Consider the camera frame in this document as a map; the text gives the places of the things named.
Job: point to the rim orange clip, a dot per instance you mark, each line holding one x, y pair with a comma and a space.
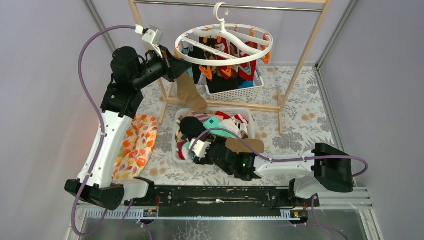
206, 71

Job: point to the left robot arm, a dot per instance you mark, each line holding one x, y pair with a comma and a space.
131, 73

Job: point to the white perforated back basket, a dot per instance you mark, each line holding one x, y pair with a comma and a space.
219, 89

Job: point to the rim teal clip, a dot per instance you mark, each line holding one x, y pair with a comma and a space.
187, 48

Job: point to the orange floral cloth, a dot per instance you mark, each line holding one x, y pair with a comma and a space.
135, 149

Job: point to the wooden rack frame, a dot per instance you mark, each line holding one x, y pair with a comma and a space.
282, 100

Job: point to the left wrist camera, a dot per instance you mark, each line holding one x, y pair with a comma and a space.
151, 36

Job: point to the purple striped sock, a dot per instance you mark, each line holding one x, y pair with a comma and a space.
202, 117

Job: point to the metal hanging rod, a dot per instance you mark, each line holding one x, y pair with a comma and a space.
227, 6

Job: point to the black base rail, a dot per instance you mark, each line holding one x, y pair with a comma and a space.
222, 201

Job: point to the white sock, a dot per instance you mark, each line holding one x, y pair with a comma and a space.
239, 127

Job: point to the mint green sock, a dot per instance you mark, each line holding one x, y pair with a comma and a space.
215, 123

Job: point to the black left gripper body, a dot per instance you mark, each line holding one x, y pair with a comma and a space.
168, 64

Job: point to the red hanging sock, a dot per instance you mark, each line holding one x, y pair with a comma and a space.
232, 72

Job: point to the black sock in basket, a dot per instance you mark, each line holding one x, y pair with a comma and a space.
191, 127

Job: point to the tan ribbed sock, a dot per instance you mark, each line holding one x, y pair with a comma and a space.
188, 93

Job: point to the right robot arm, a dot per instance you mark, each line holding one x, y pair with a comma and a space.
322, 169

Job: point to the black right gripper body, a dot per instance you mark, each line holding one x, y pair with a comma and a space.
208, 153

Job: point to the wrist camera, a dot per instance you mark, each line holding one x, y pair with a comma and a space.
198, 148
151, 36

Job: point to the blue cloth in basket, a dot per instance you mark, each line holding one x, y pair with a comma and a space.
246, 84

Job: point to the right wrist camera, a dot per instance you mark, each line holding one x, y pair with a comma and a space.
198, 148

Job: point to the red sock in basket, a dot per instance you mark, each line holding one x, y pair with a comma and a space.
222, 115

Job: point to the inner teal clip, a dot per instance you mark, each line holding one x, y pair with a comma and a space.
245, 69

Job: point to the lower orange clip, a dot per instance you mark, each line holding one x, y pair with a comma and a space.
266, 58

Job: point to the white round clip hanger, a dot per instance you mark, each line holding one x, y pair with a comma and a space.
247, 38

